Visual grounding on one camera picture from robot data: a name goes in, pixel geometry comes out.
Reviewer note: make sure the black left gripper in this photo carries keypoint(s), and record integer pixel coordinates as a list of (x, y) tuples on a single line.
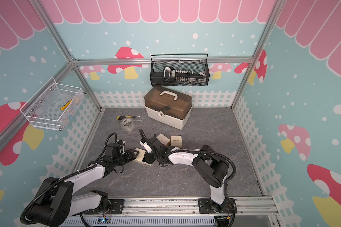
[(130, 156)]

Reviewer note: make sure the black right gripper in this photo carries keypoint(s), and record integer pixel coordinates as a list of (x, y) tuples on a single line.
[(146, 157)]

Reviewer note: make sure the cream drawer-style jewelry box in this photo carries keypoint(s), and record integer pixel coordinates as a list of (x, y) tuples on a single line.
[(140, 157)]

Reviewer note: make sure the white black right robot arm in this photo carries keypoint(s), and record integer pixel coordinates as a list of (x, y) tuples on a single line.
[(214, 168)]

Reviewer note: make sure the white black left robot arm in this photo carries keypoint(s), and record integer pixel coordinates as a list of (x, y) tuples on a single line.
[(56, 201)]

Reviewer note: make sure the cream square gift box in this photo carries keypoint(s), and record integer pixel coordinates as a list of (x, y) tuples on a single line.
[(164, 140)]

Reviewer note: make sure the small cream printed gift box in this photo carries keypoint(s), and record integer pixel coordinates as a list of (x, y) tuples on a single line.
[(176, 141)]

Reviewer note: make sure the white storage box brown lid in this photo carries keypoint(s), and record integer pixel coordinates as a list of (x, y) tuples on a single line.
[(168, 106)]

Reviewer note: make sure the clear packing tape roll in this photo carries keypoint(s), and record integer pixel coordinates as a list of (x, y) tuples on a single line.
[(127, 124)]

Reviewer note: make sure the yellow utility knife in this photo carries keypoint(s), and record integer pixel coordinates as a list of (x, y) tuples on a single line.
[(66, 105)]

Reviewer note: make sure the socket wrench set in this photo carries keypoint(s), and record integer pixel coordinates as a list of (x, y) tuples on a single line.
[(183, 77)]

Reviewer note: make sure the yellow black handled screwdriver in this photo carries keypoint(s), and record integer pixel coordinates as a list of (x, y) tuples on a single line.
[(123, 117)]

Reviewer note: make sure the white wire wall basket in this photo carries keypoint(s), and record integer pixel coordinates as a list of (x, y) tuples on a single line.
[(43, 109)]

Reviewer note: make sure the black wire wall basket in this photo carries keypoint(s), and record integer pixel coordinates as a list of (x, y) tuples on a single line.
[(185, 62)]

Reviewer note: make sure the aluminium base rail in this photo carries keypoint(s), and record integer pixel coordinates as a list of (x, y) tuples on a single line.
[(182, 212)]

